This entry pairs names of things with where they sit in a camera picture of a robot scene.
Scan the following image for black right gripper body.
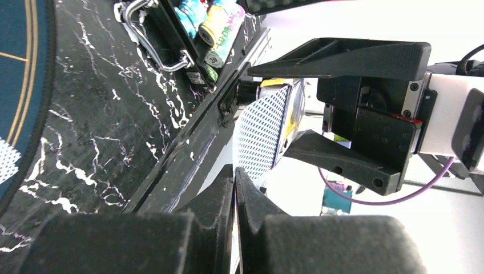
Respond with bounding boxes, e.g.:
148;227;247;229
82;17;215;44
317;72;431;178

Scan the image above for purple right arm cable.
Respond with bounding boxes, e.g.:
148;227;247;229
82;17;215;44
317;156;457;207

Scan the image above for card drawn from deck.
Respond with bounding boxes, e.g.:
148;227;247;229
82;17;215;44
232;87;289;186

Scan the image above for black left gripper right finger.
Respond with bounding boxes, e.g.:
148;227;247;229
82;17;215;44
235;168;427;273

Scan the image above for yellow chip stack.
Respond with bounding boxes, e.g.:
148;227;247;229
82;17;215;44
198;3;229;46

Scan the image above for round dark blue poker mat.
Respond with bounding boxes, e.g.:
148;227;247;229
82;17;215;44
1;1;57;213

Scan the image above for black poker chip case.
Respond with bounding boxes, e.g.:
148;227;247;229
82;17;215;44
149;0;317;70

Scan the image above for aluminium frame rail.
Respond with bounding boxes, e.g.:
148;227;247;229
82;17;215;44
123;27;271;213

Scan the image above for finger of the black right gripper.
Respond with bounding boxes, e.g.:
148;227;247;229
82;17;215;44
248;38;431;81
284;130;401;196

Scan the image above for light blue chip stack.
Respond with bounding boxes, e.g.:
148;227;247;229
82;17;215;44
175;0;207;38

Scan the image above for boxed deck of playing cards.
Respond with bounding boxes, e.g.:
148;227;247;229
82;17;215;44
259;78;306;166

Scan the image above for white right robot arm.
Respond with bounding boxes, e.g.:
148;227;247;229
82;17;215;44
248;38;483;196

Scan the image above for green and purple chip row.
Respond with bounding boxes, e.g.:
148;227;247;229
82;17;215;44
205;4;245;69

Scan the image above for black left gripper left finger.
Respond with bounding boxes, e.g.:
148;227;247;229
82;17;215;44
17;164;234;273

